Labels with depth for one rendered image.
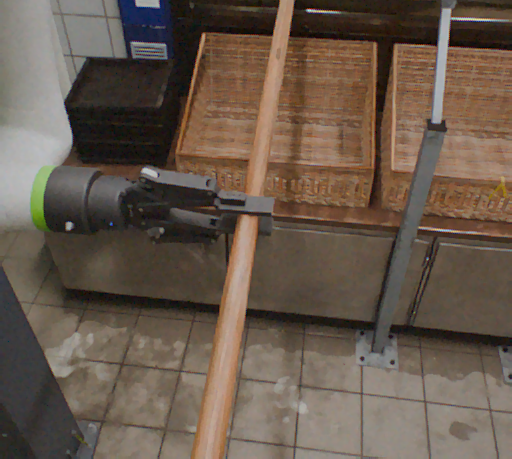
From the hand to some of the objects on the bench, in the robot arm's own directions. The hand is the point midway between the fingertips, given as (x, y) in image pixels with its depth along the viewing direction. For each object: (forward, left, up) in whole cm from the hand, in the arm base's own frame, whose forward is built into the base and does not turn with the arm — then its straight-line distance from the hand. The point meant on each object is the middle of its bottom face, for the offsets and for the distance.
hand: (247, 214), depth 77 cm
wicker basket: (+3, +90, -62) cm, 109 cm away
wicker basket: (+63, +86, -62) cm, 123 cm away
